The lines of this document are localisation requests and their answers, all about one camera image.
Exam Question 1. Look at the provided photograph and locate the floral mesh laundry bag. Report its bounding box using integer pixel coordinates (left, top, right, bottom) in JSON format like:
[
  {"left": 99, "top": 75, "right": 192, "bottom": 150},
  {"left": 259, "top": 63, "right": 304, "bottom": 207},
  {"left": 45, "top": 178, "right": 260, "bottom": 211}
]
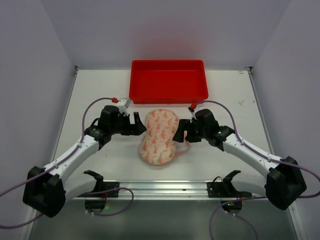
[{"left": 139, "top": 108, "right": 190, "bottom": 166}]

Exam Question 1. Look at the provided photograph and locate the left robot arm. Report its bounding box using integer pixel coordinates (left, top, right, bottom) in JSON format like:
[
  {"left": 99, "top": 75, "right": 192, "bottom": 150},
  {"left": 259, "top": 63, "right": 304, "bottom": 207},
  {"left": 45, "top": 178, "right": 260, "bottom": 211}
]
[{"left": 22, "top": 105, "right": 147, "bottom": 218}]

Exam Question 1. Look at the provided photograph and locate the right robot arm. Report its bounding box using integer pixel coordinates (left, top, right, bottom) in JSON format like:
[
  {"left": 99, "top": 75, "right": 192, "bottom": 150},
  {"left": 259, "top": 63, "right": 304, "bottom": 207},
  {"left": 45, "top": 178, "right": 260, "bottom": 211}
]
[{"left": 173, "top": 108, "right": 307, "bottom": 210}]

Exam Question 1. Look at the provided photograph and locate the red plastic tray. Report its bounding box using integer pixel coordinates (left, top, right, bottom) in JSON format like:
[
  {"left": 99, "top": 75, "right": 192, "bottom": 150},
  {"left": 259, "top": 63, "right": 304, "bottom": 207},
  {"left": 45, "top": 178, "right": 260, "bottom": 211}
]
[{"left": 129, "top": 59, "right": 209, "bottom": 105}]

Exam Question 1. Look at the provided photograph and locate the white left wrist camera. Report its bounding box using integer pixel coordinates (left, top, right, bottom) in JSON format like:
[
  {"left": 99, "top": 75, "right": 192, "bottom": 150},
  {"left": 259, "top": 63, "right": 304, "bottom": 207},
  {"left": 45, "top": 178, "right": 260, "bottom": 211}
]
[{"left": 111, "top": 97, "right": 131, "bottom": 116}]

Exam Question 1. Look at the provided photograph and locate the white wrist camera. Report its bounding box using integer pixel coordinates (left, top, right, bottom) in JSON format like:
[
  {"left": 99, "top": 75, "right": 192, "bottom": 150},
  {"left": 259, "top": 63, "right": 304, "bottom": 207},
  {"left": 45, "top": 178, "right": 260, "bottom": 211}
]
[
  {"left": 111, "top": 97, "right": 131, "bottom": 116},
  {"left": 188, "top": 103, "right": 200, "bottom": 123}
]

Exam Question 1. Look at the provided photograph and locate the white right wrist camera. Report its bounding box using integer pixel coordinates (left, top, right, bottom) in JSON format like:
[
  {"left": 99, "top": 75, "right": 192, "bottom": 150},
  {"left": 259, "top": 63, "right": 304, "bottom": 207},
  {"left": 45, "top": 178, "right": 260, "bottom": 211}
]
[{"left": 188, "top": 103, "right": 200, "bottom": 123}]

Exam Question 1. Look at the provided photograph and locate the aluminium mounting rail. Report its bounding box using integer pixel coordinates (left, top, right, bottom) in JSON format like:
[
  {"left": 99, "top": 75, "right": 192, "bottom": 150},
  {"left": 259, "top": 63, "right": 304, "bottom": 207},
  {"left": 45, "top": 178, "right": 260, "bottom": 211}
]
[{"left": 81, "top": 178, "right": 266, "bottom": 201}]

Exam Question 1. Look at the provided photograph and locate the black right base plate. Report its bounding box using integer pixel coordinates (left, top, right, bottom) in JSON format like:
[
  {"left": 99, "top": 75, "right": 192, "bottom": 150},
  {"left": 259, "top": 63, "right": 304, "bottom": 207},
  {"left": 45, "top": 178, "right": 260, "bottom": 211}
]
[{"left": 206, "top": 176, "right": 228, "bottom": 198}]

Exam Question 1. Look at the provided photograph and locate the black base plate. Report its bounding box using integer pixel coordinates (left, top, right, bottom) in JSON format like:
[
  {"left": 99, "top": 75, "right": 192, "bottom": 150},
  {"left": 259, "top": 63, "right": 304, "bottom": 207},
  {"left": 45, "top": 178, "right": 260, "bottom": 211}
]
[
  {"left": 100, "top": 181, "right": 120, "bottom": 198},
  {"left": 206, "top": 176, "right": 228, "bottom": 198}
]

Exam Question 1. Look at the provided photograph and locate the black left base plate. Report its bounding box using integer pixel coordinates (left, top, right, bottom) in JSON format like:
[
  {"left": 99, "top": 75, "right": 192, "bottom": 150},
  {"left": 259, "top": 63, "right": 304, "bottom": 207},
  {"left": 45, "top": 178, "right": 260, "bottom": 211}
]
[{"left": 100, "top": 181, "right": 120, "bottom": 198}]

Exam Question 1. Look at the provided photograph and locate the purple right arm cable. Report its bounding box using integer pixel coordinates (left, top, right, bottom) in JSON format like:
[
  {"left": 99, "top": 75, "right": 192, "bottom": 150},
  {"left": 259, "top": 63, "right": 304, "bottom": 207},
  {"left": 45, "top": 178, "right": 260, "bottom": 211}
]
[{"left": 209, "top": 100, "right": 320, "bottom": 240}]

